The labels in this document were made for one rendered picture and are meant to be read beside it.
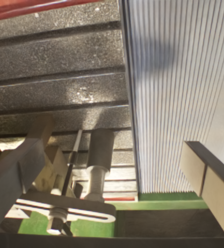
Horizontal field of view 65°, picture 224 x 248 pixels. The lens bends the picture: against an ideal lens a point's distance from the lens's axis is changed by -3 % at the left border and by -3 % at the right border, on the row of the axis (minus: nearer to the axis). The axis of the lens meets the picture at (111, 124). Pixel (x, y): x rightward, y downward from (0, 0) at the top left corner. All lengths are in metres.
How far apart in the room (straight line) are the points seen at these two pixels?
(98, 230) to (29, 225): 0.52
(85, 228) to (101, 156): 0.99
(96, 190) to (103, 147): 0.13
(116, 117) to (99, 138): 0.08
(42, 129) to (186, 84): 0.43
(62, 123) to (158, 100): 0.31
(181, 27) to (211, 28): 0.07
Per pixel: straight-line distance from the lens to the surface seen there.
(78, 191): 0.86
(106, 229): 1.41
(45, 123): 0.55
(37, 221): 1.60
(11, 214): 0.62
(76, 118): 0.56
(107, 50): 0.45
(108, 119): 0.55
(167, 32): 0.50
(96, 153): 0.51
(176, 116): 0.64
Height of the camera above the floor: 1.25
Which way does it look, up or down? 48 degrees down
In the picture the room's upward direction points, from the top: 175 degrees counter-clockwise
